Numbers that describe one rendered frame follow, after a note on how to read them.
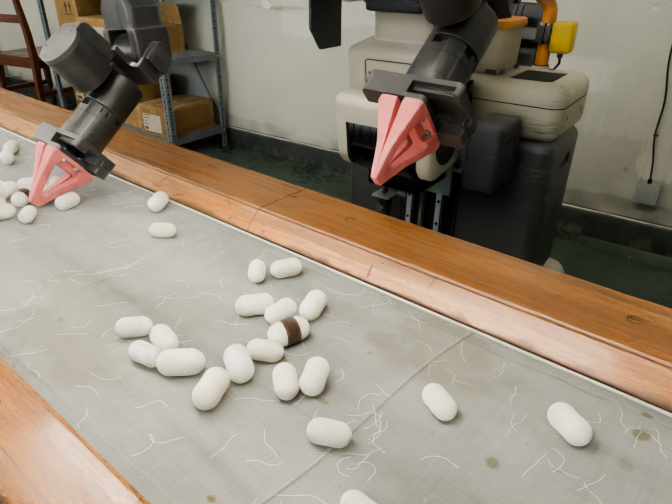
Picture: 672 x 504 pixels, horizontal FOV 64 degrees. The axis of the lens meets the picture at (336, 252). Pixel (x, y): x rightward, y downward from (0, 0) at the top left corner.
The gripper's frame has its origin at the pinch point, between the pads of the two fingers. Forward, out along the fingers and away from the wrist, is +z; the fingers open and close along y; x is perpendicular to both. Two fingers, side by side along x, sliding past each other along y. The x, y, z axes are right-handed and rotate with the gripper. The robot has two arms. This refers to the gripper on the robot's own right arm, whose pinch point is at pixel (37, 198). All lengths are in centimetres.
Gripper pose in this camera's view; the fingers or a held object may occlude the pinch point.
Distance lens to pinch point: 80.8
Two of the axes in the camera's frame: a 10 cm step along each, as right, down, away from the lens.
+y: 7.7, 3.2, -5.6
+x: 4.0, 4.4, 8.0
